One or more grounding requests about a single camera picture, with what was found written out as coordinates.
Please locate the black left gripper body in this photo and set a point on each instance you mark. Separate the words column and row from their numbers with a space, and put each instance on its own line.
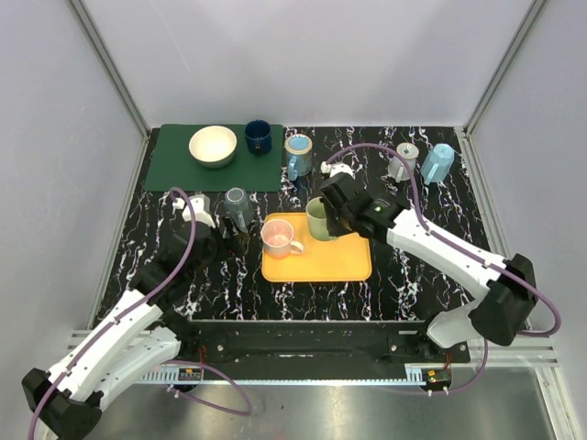
column 227, row 231

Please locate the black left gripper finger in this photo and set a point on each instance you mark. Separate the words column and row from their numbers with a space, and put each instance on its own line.
column 239, row 234
column 227, row 224

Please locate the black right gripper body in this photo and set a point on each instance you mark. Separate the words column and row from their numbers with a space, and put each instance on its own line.
column 348, row 219

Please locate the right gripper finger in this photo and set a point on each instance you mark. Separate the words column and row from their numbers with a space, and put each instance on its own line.
column 341, row 227
column 331, row 218

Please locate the light green ceramic mug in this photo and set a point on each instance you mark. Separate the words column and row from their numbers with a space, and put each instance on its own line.
column 317, row 220

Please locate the grey faceted mug white inside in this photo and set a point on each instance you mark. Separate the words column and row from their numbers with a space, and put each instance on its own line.
column 239, row 208

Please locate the pink ceramic mug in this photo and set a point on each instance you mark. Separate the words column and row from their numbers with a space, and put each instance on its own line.
column 279, row 240

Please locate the pale grey-blue mug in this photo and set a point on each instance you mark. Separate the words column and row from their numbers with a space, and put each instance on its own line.
column 403, row 164

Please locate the blue mug orange inside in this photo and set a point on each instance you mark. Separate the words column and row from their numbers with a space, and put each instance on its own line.
column 299, row 152

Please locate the light blue faceted mug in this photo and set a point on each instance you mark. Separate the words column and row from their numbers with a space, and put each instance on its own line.
column 437, row 163

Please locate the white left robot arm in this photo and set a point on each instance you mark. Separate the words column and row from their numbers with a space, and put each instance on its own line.
column 142, row 331

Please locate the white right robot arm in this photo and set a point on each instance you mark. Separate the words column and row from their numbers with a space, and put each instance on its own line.
column 503, row 290

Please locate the dark blue mug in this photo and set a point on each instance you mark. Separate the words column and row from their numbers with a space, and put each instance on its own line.
column 258, row 137

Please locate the yellow plastic tray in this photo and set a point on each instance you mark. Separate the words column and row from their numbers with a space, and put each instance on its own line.
column 347, row 258

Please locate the cream ceramic bowl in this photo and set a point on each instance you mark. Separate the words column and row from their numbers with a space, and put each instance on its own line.
column 213, row 147

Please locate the green table mat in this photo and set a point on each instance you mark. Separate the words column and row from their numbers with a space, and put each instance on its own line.
column 172, row 165

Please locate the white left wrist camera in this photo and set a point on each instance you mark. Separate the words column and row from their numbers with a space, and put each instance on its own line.
column 199, row 205

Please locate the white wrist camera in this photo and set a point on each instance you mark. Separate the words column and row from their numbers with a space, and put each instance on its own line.
column 199, row 205
column 329, row 170

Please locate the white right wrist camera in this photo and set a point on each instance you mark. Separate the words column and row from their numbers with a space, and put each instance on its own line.
column 329, row 170

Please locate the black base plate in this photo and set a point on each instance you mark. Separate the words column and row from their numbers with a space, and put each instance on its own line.
column 364, row 344

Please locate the slotted cable duct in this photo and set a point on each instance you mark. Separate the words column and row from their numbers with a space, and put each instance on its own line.
column 293, row 373

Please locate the left aluminium frame post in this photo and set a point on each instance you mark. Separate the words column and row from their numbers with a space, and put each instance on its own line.
column 92, row 33

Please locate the aluminium frame post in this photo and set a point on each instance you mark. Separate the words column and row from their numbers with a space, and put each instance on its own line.
column 92, row 33
column 517, row 42

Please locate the right aluminium frame post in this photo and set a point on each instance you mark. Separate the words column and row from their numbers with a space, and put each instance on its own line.
column 517, row 42

